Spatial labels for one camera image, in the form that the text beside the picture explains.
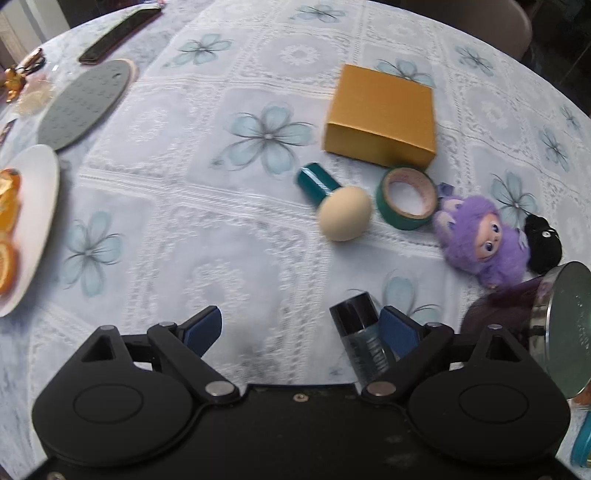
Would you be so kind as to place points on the beige sponge teal handle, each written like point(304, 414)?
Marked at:
point(343, 212)

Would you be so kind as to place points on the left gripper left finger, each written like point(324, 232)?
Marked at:
point(177, 350)

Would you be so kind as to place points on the white plate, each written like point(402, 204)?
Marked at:
point(40, 172)

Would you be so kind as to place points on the dark candle jar silver lid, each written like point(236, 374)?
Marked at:
point(550, 317)

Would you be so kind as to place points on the dark teal cosmetic tube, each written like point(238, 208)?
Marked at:
point(357, 322)

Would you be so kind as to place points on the black plush ball keychain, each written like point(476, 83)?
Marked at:
point(544, 244)

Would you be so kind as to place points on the grey oval silicone mat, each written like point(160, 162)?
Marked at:
point(84, 102)

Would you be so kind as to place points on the purple plush doll keychain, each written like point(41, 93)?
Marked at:
point(475, 240)

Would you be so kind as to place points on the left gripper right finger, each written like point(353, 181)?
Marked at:
point(421, 351)

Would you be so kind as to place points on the green tape roll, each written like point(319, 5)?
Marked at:
point(406, 198)

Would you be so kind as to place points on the floral lace tablecloth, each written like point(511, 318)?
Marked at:
point(185, 195)

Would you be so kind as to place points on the gold cardboard box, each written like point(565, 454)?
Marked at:
point(381, 119)

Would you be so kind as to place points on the orange slices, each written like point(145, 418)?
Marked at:
point(10, 210)

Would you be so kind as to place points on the amber trinkets on table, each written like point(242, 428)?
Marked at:
point(25, 86)

